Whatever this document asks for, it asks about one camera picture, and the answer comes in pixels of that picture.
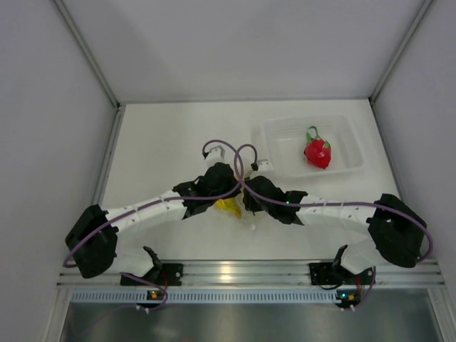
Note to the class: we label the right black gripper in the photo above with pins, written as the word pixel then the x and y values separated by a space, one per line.
pixel 251 205

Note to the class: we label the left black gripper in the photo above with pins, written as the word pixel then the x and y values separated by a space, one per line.
pixel 236 192

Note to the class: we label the yellow fake banana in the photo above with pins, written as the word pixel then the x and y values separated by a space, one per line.
pixel 229 206

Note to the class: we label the clear zip top bag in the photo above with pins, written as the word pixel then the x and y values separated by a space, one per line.
pixel 249 219

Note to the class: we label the red fake dragon fruit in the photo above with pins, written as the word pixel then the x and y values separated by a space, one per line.
pixel 317 150

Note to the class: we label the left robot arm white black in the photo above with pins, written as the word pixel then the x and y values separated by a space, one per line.
pixel 102 240

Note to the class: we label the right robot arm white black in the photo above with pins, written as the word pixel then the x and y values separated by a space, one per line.
pixel 394 233

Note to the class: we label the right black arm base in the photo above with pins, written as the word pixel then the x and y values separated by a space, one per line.
pixel 328 275

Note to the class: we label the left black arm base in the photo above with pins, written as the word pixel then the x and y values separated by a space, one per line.
pixel 169 274

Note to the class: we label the clear plastic basket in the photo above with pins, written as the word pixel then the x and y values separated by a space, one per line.
pixel 284 140

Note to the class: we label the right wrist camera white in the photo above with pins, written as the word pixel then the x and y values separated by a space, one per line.
pixel 262 167

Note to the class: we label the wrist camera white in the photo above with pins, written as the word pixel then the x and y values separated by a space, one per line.
pixel 262 167
pixel 214 155

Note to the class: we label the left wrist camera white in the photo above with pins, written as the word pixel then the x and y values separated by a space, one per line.
pixel 214 155

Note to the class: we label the aluminium mounting rail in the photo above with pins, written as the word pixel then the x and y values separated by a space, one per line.
pixel 294 273

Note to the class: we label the left aluminium frame post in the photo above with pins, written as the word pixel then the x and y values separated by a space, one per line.
pixel 85 50

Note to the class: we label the aluminium frame post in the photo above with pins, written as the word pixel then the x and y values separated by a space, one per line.
pixel 85 50
pixel 405 40

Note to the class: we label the white slotted cable duct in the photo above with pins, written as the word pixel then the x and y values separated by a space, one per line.
pixel 205 296

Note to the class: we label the right aluminium frame post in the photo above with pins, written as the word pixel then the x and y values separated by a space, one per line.
pixel 405 40

